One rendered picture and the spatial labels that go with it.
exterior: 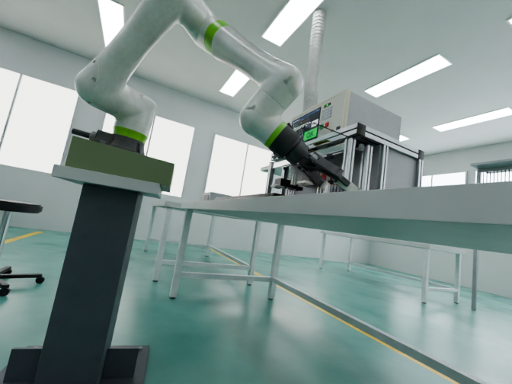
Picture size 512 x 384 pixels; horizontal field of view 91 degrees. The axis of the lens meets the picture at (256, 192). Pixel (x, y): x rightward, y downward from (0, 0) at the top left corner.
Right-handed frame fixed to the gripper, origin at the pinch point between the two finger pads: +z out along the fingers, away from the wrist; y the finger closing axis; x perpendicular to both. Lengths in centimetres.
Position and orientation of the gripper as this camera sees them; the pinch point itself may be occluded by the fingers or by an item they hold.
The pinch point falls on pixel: (342, 191)
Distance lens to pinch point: 81.8
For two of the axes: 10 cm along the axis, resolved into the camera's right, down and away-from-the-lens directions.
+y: 1.1, -1.1, -9.9
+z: 7.6, 6.4, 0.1
